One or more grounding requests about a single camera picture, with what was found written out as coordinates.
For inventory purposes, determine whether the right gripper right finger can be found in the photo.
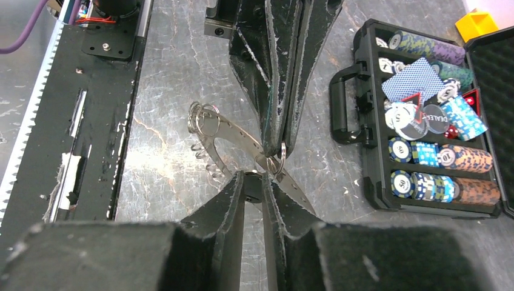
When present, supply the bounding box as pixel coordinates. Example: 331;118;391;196
262;175;482;290

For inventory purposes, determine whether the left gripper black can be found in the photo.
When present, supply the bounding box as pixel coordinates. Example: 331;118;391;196
204;0;343;157

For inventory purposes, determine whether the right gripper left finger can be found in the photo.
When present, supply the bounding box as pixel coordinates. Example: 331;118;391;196
1;172;245;290

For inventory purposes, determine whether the black key tag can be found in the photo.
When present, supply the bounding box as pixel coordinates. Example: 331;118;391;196
243;172;263;204

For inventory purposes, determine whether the silver keyring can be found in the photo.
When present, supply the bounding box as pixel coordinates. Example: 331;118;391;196
253;141;287;176

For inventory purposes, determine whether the blue playing card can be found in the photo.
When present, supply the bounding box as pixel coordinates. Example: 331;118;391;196
382;57;445;102

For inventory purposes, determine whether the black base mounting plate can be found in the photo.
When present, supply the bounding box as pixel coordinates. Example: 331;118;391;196
1;1;153;263

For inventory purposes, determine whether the black poker chip case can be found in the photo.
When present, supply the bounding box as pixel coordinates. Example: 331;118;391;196
329;19;513;218

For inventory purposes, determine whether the clear dealer button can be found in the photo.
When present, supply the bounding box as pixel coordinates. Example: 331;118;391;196
422;104;450;134

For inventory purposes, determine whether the yellow box at back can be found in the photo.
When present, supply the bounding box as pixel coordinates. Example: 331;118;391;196
455;10;499;42

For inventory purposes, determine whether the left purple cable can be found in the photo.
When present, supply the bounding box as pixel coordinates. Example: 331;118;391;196
0;0;81;55

